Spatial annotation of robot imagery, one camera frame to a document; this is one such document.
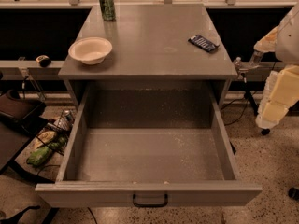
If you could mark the green chip bag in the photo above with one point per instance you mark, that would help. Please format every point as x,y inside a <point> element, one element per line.
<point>42,154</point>

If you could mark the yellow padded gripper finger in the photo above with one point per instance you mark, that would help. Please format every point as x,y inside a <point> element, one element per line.
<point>280,93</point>

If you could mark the black drawer handle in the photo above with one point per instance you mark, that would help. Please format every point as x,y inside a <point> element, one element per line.
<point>156,201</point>

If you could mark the white paper bowl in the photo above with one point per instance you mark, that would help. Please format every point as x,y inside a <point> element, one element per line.
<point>90,50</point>

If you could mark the blue rxbar blueberry bar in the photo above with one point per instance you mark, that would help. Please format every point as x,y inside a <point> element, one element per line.
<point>203,43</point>

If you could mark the green soda can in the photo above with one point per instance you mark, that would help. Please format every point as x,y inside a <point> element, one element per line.
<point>107,10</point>

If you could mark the grey open top drawer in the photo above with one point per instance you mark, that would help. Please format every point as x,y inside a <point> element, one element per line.
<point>148,142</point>

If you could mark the black tape measure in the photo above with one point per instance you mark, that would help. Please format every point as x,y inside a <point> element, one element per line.
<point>43,61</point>

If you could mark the black wheel on floor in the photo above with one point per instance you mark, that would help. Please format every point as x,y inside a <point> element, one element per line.
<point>294,193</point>

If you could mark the clear water bottle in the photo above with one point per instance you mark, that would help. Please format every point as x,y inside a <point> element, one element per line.
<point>255,59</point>

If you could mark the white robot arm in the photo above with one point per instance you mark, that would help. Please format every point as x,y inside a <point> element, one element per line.
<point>283,40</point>

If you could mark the black wire basket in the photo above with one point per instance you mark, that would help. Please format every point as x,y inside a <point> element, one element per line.
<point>55,135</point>

